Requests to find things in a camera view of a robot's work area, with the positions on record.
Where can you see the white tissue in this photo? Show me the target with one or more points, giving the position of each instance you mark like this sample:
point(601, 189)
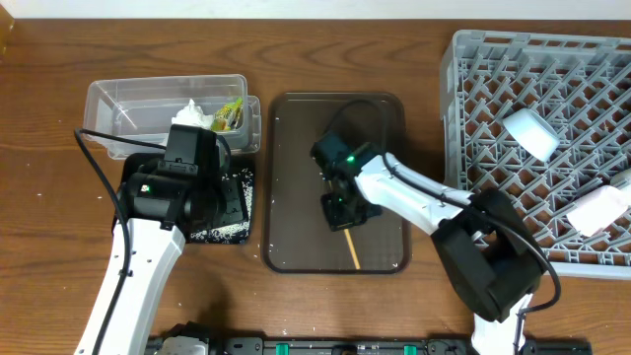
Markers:
point(193, 115)

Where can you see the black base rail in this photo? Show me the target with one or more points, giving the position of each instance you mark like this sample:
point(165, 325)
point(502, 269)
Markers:
point(345, 346)

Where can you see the white rice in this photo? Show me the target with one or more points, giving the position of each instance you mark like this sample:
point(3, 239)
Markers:
point(232, 205)

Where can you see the white cup pink inside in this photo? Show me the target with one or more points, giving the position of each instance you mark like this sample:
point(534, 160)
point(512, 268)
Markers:
point(598, 209)

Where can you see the white cup green inside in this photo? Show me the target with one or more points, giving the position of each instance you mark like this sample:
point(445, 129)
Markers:
point(622, 180)

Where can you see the wooden chopstick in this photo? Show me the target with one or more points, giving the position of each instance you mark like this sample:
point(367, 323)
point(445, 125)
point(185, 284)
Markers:
point(352, 249)

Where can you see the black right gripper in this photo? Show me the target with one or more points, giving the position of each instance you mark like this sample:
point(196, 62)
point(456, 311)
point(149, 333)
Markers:
point(342, 218)

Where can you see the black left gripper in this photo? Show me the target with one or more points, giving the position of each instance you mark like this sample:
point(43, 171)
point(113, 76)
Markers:
point(215, 225)

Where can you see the grey dishwasher rack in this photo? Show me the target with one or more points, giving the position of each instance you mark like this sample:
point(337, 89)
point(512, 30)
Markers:
point(580, 85)

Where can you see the yellow green snack wrapper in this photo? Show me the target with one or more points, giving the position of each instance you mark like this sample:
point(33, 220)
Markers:
point(228, 117)

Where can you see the light blue rice bowl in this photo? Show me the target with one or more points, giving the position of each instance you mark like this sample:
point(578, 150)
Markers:
point(533, 133)

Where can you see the clear plastic bin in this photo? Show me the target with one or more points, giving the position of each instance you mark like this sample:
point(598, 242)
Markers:
point(142, 109)

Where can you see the black plastic tray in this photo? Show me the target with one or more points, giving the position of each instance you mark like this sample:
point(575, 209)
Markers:
point(242, 168)

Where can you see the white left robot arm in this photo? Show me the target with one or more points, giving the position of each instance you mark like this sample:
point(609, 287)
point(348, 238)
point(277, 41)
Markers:
point(147, 240)

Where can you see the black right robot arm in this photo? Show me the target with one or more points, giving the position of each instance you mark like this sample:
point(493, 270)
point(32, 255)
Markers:
point(491, 259)

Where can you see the dark brown serving tray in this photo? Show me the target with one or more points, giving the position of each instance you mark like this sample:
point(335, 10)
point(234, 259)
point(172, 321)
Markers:
point(297, 237)

